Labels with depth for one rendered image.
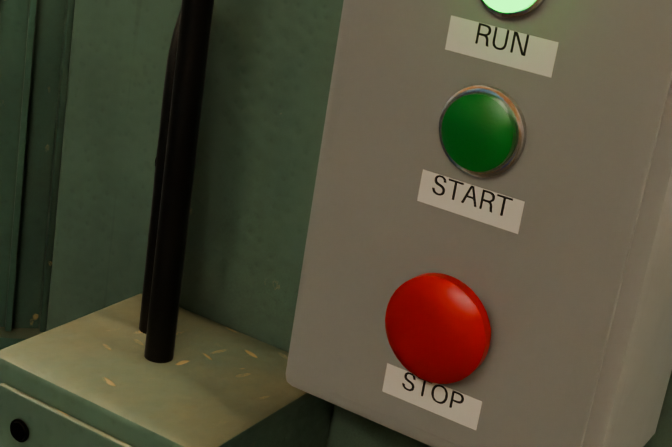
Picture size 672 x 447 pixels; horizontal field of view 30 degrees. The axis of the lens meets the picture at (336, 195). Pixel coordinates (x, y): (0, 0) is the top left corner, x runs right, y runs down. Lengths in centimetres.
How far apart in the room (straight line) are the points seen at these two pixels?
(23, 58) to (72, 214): 7
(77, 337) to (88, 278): 12
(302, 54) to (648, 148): 15
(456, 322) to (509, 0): 8
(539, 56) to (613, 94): 2
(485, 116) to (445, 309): 5
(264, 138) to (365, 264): 10
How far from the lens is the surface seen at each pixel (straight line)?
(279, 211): 44
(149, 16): 51
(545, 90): 32
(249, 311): 46
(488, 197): 33
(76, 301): 57
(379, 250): 35
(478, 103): 32
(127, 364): 43
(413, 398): 36
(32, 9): 56
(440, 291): 33
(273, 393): 42
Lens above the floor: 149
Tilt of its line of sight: 18 degrees down
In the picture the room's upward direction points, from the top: 9 degrees clockwise
